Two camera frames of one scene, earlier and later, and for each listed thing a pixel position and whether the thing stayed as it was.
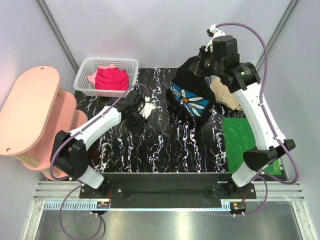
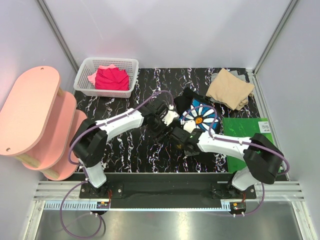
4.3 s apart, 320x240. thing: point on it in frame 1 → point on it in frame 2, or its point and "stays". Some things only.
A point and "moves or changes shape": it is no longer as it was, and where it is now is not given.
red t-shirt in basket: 111,79 stays
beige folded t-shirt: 223,95 stays
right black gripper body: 206,65 → 187,153
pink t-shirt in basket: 92,77 stays
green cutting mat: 240,139 stays
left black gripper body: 136,122 → 156,129
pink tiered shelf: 33,110 stays
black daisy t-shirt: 189,94 moves or changes shape
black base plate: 171,190 stays
